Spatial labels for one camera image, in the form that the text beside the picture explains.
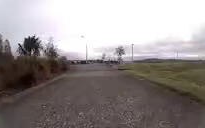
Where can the thin street lamp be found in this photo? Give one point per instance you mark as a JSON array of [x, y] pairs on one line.
[[86, 53]]

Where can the small round tree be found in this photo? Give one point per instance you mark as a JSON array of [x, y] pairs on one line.
[[120, 51]]

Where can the grey asphalt road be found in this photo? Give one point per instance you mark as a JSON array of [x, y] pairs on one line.
[[100, 93]]

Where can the plain pole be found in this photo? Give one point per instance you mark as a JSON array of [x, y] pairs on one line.
[[132, 53]]

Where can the thin sparse tree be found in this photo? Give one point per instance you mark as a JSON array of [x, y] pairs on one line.
[[51, 50]]

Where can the pale concrete kerb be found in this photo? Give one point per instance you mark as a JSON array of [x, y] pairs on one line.
[[33, 90]]

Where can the dark bushy tree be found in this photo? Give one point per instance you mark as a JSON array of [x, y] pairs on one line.
[[30, 46]]

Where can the dry brown brush strip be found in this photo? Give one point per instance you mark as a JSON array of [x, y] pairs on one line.
[[20, 71]]

